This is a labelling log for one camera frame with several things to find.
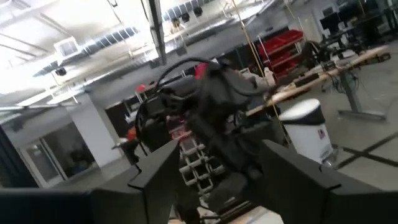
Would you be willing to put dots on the white trash can black rim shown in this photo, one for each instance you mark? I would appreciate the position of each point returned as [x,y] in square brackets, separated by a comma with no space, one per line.
[308,137]

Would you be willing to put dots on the wooden background table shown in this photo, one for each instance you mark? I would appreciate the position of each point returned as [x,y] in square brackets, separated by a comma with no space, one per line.
[292,92]

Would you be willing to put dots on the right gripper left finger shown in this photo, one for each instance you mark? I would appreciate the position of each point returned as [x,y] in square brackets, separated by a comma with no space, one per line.
[155,186]

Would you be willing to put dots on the red storage bin rack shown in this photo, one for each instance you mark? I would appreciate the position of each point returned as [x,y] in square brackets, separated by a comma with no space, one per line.
[280,43]

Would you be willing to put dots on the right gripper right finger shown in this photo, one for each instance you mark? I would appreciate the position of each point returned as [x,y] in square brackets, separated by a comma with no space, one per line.
[295,186]

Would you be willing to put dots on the white lattice rack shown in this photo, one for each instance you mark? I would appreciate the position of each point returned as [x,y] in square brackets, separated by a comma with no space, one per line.
[196,168]

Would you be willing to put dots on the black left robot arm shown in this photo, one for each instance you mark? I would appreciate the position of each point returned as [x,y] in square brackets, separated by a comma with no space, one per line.
[217,99]

